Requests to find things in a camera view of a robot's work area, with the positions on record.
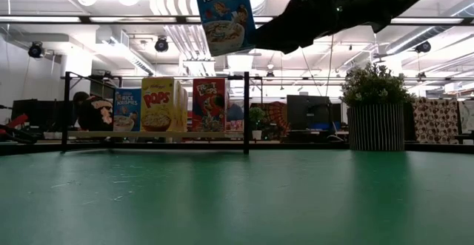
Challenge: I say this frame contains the blue Rice Krispies cereal box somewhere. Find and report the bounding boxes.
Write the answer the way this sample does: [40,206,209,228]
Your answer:
[113,87,143,132]
[193,0,257,57]

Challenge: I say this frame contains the red Froot Loops cereal box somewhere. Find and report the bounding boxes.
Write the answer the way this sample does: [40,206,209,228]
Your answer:
[192,77,227,133]

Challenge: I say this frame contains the black monitor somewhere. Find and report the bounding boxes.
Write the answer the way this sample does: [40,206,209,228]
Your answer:
[286,95,333,132]

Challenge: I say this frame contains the orange patterned cloth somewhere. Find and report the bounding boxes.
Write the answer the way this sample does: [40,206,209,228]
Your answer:
[258,101,290,139]

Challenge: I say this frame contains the small plant in white pot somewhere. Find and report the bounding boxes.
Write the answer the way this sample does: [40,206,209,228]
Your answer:
[248,106,267,141]

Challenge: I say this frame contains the person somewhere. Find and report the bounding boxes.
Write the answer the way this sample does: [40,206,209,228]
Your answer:
[226,102,245,122]
[73,91,115,132]

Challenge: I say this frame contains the potted plant in striped pot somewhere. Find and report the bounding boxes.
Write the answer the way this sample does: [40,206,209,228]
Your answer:
[339,61,415,152]

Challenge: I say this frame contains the black ceiling spotlight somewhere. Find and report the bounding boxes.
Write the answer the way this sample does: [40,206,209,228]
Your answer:
[414,40,433,55]
[154,36,170,53]
[27,41,45,59]

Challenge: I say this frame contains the green table mat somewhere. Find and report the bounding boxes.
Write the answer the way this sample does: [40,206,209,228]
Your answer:
[0,148,474,245]

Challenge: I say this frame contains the black cabinet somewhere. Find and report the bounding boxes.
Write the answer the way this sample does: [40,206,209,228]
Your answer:
[10,98,81,131]

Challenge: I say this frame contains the wooden shelf with black frame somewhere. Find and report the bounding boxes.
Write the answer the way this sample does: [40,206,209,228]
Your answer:
[61,70,251,155]

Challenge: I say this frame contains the black aluminium table frame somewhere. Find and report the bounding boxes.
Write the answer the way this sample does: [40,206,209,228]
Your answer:
[0,141,474,155]

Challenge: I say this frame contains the black ceiling light rail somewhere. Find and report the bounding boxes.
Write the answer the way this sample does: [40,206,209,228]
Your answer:
[0,14,474,26]

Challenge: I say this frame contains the grey clamp with red handle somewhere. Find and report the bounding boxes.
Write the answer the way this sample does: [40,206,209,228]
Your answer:
[0,113,38,145]

